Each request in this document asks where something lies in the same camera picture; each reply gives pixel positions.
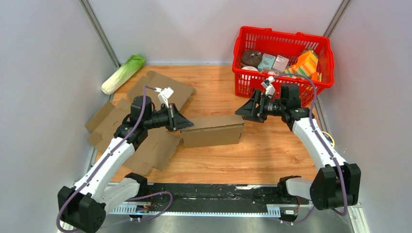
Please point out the pink white packet box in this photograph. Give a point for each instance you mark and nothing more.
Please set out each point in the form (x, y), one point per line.
(280, 64)

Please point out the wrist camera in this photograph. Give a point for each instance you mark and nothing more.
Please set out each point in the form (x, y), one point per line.
(164, 94)
(268, 86)

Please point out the cardboard sheet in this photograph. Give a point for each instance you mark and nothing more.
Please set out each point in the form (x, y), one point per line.
(160, 145)

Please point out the red plastic basket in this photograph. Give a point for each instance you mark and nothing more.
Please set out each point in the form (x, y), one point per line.
(290, 46)

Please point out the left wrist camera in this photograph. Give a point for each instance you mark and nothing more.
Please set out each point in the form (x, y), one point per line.
(164, 94)

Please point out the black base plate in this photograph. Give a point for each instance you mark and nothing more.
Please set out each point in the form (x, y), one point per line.
(197, 199)

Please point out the aluminium frame rail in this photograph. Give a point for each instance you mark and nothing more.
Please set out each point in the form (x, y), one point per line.
(85, 207)

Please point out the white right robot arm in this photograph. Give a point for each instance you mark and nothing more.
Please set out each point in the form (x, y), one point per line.
(337, 182)

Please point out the napa cabbage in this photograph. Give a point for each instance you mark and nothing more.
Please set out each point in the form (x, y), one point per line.
(123, 74)

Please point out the orange yellow striped box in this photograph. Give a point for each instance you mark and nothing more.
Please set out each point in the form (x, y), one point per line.
(306, 65)

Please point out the yellow blue tape roll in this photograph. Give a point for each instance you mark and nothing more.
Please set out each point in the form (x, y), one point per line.
(329, 138)

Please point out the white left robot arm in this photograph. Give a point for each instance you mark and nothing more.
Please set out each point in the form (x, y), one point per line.
(109, 164)

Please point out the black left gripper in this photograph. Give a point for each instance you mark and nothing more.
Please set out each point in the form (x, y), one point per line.
(176, 121)

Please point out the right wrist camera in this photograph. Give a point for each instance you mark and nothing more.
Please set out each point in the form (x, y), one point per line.
(268, 86)

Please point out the teal packet box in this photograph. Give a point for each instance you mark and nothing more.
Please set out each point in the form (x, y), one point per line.
(267, 62)

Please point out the brown round container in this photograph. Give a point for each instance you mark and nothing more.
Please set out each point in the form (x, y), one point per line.
(251, 58)

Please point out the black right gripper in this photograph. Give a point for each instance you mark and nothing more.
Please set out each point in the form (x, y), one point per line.
(248, 111)

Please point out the brown cardboard box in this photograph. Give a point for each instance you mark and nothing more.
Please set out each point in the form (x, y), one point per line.
(213, 131)

